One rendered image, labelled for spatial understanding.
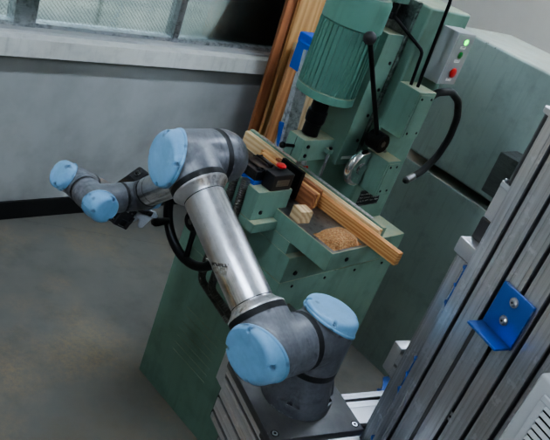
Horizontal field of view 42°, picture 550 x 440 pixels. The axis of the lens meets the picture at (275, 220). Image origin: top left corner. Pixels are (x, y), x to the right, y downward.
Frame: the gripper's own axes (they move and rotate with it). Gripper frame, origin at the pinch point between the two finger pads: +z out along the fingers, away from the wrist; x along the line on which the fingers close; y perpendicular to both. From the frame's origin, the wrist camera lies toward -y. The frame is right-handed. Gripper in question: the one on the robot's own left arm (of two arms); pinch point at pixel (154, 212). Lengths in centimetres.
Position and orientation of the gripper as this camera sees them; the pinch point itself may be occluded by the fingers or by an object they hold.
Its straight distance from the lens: 204.6
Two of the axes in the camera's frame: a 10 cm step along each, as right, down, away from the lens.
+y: -5.9, 8.1, 0.4
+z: 5.0, 3.2, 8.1
